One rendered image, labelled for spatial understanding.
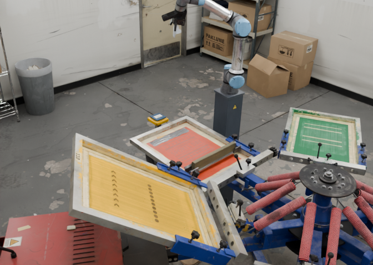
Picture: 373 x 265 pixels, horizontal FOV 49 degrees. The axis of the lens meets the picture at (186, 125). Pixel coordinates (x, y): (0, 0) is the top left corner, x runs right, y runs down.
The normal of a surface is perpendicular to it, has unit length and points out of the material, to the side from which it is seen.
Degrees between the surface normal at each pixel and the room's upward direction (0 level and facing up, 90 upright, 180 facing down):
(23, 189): 0
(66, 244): 0
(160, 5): 90
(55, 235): 0
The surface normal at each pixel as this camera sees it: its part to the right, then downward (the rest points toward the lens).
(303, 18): -0.74, 0.32
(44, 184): 0.02, -0.87
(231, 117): 0.58, 0.41
